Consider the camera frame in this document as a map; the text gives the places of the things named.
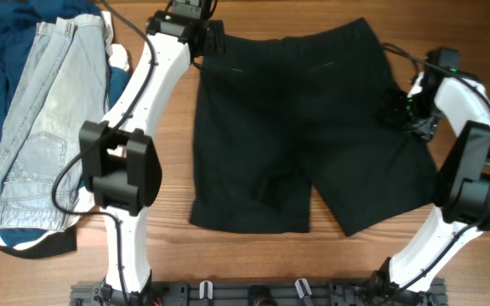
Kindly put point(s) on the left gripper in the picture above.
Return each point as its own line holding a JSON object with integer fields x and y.
{"x": 215, "y": 39}

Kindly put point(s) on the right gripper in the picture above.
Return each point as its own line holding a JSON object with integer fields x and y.
{"x": 424, "y": 129}

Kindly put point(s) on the black shorts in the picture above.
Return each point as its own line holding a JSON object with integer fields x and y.
{"x": 278, "y": 119}

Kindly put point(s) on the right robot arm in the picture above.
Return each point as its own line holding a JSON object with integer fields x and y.
{"x": 461, "y": 209}

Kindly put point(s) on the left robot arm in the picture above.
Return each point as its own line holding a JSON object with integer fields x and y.
{"x": 121, "y": 168}

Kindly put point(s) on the blue shirt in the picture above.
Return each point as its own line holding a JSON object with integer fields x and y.
{"x": 18, "y": 24}

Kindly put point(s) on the light blue denim jeans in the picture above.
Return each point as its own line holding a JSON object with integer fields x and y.
{"x": 63, "y": 84}

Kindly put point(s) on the black garment bottom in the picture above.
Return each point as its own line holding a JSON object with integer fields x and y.
{"x": 54, "y": 245}

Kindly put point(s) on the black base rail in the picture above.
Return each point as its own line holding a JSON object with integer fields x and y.
{"x": 337, "y": 292}

